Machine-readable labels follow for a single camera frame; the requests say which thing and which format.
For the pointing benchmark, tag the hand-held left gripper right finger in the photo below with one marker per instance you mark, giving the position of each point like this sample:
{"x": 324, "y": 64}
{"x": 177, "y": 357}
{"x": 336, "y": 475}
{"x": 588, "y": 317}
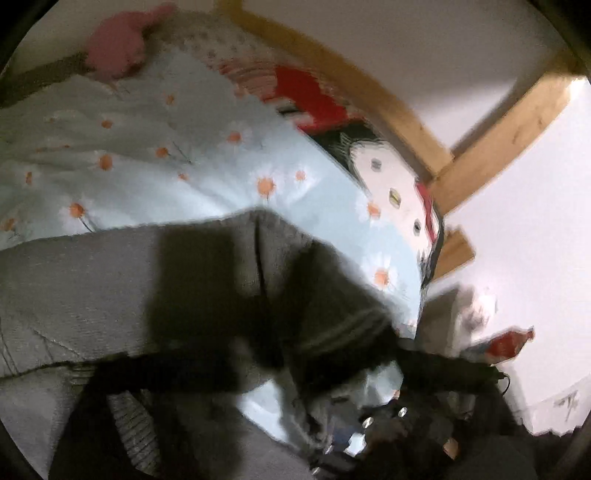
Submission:
{"x": 443, "y": 367}

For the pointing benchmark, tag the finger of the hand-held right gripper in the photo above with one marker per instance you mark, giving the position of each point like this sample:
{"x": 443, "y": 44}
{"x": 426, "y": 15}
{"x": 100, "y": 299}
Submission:
{"x": 364, "y": 434}

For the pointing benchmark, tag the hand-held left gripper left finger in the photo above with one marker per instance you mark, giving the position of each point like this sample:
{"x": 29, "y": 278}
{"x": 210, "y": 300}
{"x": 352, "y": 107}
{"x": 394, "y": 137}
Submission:
{"x": 184, "y": 369}

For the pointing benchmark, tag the grey knitted sweater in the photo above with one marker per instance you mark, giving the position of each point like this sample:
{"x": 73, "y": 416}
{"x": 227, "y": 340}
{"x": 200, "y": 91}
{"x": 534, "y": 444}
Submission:
{"x": 69, "y": 286}

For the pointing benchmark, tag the person's right hand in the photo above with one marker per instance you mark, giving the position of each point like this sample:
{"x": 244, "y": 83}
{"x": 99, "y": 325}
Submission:
{"x": 450, "y": 447}

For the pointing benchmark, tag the white blurred object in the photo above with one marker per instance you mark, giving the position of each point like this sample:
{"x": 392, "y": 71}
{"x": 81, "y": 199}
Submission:
{"x": 455, "y": 314}

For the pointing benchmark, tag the red white packet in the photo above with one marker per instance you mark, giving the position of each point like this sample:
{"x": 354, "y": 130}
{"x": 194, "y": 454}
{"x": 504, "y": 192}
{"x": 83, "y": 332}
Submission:
{"x": 505, "y": 342}

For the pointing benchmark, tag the white printed sheet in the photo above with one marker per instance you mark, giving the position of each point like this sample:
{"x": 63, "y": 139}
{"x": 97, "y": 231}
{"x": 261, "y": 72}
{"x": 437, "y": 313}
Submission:
{"x": 556, "y": 410}

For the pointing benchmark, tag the red white black printed pillow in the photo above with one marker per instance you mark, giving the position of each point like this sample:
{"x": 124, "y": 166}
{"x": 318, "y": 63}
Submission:
{"x": 383, "y": 170}

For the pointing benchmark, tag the light blue daisy blanket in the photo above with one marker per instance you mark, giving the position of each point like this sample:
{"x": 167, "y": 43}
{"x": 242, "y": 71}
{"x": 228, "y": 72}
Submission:
{"x": 152, "y": 134}

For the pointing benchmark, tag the grey mesh cloth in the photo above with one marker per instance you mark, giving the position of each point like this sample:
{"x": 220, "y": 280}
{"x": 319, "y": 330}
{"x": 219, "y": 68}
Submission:
{"x": 41, "y": 81}

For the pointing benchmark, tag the white dotted pillow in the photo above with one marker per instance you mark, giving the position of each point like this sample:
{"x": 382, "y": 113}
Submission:
{"x": 207, "y": 41}

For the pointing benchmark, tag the pink plush toy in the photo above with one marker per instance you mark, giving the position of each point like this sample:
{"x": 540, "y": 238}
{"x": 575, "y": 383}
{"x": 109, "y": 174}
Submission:
{"x": 121, "y": 41}

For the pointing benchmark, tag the wooden bed frame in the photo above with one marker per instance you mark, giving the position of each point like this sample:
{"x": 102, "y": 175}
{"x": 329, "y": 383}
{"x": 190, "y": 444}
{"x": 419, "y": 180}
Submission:
{"x": 392, "y": 110}

